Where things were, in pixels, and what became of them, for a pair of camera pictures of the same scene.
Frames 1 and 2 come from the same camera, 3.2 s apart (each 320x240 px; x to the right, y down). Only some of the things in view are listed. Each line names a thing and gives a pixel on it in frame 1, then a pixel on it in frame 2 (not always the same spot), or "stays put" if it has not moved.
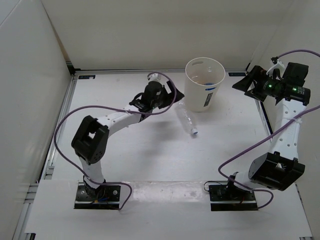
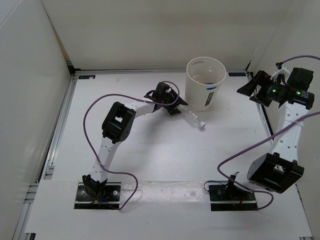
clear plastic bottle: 187,118 to 193,118
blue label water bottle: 210,88 stays put
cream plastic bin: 203,77 stays put
